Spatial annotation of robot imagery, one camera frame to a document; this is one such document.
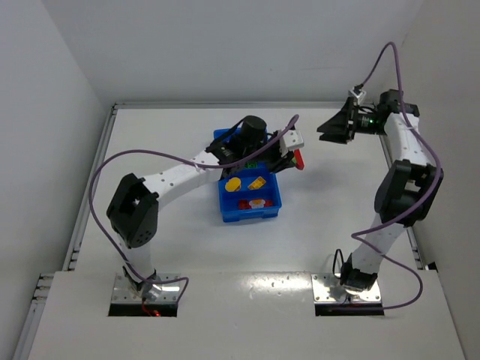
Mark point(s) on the blue divided plastic bin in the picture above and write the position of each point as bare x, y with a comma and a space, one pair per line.
228, 201

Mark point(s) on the red half round lego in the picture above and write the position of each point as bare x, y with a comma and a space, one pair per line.
299, 162

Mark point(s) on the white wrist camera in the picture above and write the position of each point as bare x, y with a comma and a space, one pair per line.
358, 94
292, 140

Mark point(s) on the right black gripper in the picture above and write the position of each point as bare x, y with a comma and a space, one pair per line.
349, 120

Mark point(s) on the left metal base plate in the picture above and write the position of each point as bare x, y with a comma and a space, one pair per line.
124, 293

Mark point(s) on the red white flower lego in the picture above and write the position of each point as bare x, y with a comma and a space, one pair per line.
257, 203

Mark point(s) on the small red lego brick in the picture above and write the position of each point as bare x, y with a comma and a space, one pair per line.
243, 204

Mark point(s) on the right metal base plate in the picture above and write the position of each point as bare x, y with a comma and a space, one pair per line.
328, 291

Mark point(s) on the yellow oval lego piece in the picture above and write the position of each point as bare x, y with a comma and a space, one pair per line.
233, 184

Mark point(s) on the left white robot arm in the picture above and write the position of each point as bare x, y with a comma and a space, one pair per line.
134, 209

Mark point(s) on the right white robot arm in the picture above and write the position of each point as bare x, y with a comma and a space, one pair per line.
406, 193

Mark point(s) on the green striped lego brick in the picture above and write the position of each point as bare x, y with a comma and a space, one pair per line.
250, 165

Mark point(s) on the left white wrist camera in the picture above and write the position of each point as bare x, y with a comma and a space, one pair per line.
292, 140

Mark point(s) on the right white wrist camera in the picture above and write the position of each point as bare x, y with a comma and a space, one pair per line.
358, 94

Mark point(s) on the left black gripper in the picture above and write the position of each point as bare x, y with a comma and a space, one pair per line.
280, 161

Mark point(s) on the metal base plate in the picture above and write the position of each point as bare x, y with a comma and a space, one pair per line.
124, 293
328, 291

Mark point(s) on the yellow lego brick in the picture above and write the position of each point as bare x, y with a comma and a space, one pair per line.
256, 184

